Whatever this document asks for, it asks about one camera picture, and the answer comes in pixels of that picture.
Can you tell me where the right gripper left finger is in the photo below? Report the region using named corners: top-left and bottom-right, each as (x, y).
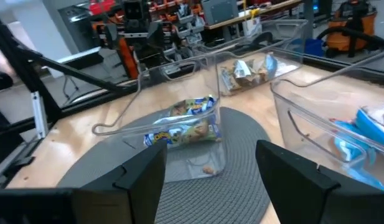
top-left (0, 139), bottom-right (168, 224)

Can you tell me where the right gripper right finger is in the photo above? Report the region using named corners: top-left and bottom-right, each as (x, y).
top-left (255, 139), bottom-right (384, 224)

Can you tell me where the brown blue granola bar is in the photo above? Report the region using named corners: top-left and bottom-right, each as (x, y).
top-left (264, 52), bottom-right (279, 79)

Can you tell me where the white brown granola bar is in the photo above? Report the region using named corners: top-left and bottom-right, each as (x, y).
top-left (232, 58), bottom-right (252, 79)

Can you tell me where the clear plastic bin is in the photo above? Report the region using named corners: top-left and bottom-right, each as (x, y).
top-left (91, 52), bottom-right (227, 184)
top-left (270, 48), bottom-right (384, 191)
top-left (215, 19), bottom-right (308, 97)

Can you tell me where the round grey woven placemat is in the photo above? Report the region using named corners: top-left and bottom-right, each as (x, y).
top-left (56, 106), bottom-right (273, 224)

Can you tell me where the blue plastic crate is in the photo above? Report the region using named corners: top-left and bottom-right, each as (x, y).
top-left (303, 39), bottom-right (325, 57)

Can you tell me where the orange shop vacuum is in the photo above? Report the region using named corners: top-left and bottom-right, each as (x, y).
top-left (316, 0), bottom-right (384, 59)

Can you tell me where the wooden top workbench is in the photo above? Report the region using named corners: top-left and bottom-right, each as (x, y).
top-left (204, 0), bottom-right (304, 41)

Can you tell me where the red parts bin rack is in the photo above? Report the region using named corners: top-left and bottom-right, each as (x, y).
top-left (85, 0), bottom-right (208, 60)

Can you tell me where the grey metal box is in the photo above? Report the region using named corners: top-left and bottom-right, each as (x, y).
top-left (201, 0), bottom-right (240, 26)

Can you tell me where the black aluminium table frame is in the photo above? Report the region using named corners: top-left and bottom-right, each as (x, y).
top-left (0, 9), bottom-right (139, 187)

